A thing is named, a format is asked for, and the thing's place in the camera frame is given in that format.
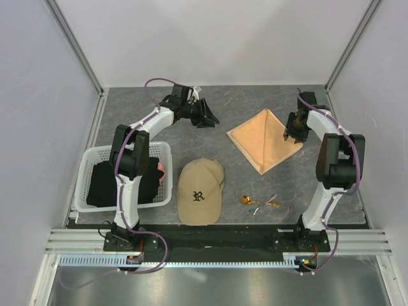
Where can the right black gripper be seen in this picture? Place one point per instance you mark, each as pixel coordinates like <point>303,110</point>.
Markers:
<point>299,136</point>

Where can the white plastic basket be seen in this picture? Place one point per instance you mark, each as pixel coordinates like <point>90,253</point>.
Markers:
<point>96,155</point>

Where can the right aluminium frame post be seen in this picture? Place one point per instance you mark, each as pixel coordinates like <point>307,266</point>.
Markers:
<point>362,26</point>

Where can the gold spoon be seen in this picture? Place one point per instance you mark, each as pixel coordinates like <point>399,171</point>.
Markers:
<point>247,200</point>

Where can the pink item in basket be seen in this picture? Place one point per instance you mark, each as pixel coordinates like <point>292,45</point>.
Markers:
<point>161,168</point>

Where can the left aluminium frame post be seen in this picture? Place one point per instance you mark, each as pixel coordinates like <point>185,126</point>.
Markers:
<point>73,43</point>

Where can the tan baseball cap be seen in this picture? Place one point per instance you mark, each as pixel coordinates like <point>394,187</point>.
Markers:
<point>199,192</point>

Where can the aluminium frame post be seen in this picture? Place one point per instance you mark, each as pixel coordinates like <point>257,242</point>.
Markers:
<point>73,43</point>
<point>362,26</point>

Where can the peach satin napkin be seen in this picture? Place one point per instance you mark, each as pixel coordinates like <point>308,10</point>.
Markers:
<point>261,140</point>

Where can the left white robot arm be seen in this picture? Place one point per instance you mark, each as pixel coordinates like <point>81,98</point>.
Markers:
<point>129,155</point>

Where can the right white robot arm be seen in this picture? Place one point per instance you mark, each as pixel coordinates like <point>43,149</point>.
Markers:
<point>339,166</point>

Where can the silver fork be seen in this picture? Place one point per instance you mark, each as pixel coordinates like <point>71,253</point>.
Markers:
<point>253,211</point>

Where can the white cable duct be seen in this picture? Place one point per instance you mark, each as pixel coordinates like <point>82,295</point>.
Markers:
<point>127,261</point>

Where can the black folded cloth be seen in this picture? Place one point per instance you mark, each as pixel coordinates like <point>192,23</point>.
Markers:
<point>103,187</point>

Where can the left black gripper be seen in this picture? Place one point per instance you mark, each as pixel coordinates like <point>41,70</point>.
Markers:
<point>206,118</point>

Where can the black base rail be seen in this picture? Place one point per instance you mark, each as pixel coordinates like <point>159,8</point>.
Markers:
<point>269,237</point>

